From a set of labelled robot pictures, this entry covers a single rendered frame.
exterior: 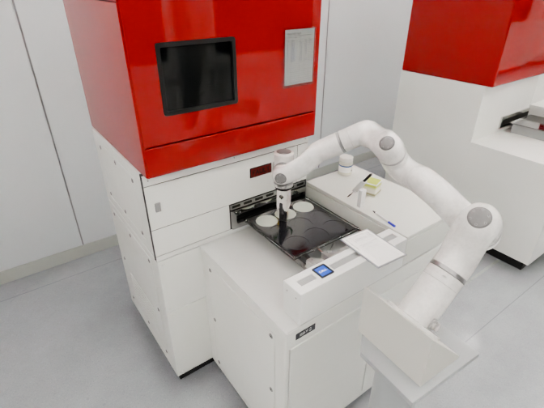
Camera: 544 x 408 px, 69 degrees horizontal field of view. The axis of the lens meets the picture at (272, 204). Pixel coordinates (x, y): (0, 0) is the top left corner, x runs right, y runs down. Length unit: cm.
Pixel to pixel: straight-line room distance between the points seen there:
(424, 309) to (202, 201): 95
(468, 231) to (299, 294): 55
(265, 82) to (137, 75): 51
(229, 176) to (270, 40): 57
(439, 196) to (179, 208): 99
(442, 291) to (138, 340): 182
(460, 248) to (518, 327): 167
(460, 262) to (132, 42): 121
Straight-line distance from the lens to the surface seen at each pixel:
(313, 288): 135
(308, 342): 153
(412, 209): 187
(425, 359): 126
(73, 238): 331
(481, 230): 129
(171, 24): 142
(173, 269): 181
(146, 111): 143
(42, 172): 306
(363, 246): 156
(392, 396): 154
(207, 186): 168
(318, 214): 187
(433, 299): 132
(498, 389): 256
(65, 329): 283
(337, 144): 158
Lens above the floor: 186
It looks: 30 degrees down
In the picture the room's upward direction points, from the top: straight up
